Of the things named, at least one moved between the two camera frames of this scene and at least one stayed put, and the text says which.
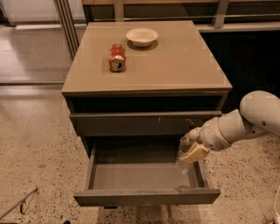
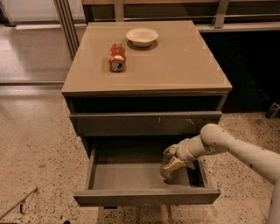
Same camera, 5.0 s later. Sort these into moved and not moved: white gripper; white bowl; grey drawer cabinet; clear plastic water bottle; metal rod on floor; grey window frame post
Moved: white gripper; clear plastic water bottle
Not moved: grey drawer cabinet; white bowl; grey window frame post; metal rod on floor
